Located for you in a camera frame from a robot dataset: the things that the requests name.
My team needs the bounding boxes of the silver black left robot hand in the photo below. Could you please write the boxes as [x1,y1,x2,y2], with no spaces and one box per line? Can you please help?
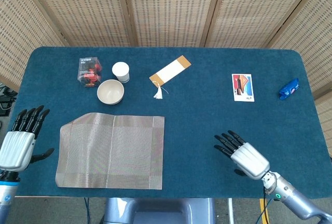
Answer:
[0,105,55,173]

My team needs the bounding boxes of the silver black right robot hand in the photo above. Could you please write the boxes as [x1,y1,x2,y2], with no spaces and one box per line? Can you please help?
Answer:
[214,130,270,180]

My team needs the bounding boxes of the brown woven placemat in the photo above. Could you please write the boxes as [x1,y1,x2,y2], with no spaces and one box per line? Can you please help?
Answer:
[54,113,165,190]

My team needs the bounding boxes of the cream round bowl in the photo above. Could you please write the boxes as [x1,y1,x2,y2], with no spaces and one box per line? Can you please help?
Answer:
[96,79,125,105]

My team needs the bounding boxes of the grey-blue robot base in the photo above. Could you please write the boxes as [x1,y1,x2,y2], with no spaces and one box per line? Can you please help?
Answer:
[100,197,216,224]

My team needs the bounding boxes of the white table leg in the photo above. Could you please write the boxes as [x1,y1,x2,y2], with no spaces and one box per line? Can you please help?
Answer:
[227,198,235,224]

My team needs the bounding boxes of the teal blue table cloth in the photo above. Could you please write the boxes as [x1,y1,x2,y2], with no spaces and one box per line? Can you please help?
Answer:
[0,46,324,199]

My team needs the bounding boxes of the colourful photo card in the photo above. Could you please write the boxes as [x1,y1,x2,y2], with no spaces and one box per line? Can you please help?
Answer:
[231,73,255,102]

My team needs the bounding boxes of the blue snack packet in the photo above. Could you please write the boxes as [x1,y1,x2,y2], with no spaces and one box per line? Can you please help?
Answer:
[279,78,300,101]

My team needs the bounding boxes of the clear box with red items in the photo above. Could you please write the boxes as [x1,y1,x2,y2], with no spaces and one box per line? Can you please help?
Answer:
[77,57,102,88]

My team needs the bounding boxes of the white brown bookmark with tassel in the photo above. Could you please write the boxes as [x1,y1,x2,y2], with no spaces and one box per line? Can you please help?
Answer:
[149,55,192,100]

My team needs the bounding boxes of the white paper cup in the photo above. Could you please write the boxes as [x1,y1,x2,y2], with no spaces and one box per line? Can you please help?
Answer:
[112,61,130,84]

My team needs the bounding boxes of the woven bamboo folding screen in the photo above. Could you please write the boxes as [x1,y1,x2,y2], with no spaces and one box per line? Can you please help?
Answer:
[0,0,332,131]

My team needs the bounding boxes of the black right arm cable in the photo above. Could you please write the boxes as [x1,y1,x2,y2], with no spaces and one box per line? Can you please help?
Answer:
[255,186,273,224]

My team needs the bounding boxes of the black cables on floor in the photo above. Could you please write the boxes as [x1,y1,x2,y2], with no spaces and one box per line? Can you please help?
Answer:
[0,83,18,117]

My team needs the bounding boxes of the blue cable under table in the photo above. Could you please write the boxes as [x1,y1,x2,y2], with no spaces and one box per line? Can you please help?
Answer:
[84,198,91,224]

